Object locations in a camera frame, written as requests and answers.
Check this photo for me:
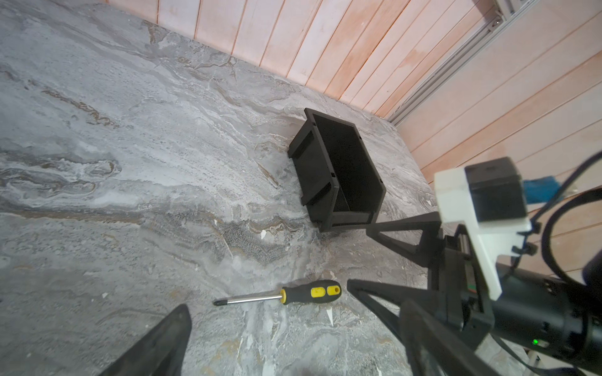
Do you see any yellow black handled screwdriver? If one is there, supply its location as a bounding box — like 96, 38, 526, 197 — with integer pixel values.
213, 280, 343, 306

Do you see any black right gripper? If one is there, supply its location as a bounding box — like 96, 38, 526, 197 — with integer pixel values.
346, 211, 495, 350

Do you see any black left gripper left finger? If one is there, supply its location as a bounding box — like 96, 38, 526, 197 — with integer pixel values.
100, 304, 192, 376

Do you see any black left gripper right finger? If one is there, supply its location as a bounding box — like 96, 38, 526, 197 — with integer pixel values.
399, 301, 496, 375

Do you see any black plastic bin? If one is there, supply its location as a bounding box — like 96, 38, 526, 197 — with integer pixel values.
288, 108, 387, 233

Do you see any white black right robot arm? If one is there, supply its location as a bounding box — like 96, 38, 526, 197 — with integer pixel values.
347, 212, 601, 374

